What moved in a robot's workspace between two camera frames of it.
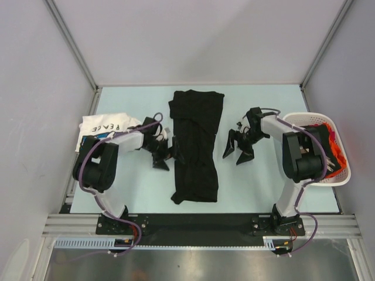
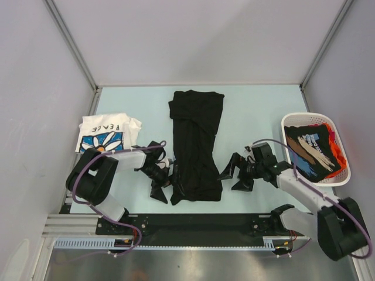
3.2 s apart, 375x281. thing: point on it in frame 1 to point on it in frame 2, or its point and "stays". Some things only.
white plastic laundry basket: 304,119 stays
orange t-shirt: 338,151 stays
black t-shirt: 195,115 stays
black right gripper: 248,152 to 244,184
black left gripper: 159,160 to 156,191
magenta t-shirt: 332,135 stays
